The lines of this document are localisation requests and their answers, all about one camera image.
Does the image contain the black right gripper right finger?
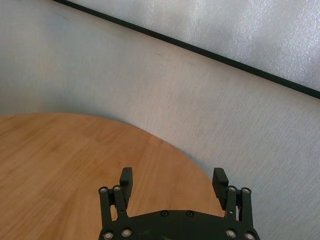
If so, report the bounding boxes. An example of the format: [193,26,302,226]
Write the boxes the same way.
[211,167,253,225]

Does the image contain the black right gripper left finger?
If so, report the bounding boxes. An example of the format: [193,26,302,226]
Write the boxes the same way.
[98,167,134,227]

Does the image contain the black wall rail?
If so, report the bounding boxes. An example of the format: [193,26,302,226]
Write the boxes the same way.
[52,0,320,99]

